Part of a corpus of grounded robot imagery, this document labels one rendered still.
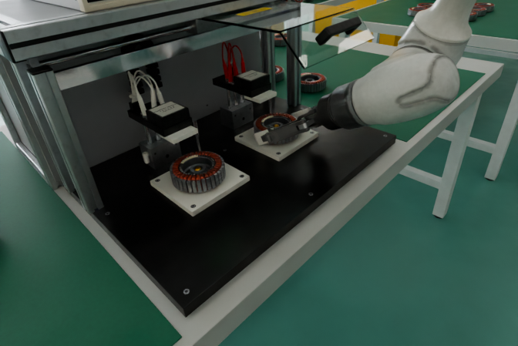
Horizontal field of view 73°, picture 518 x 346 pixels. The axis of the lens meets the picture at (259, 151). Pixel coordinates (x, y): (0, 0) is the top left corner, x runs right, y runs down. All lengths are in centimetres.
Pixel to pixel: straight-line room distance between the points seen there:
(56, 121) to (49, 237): 23
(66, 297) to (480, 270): 151
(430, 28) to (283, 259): 47
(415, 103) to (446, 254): 122
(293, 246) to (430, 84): 34
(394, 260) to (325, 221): 101
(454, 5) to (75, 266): 77
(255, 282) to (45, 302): 33
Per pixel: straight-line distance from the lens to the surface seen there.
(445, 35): 71
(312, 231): 66
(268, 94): 87
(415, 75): 60
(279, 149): 83
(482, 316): 161
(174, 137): 72
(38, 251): 77
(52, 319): 65
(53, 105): 67
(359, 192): 76
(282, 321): 144
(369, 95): 63
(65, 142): 69
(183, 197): 71
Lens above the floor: 121
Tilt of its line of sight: 32 degrees down
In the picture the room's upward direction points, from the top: 4 degrees counter-clockwise
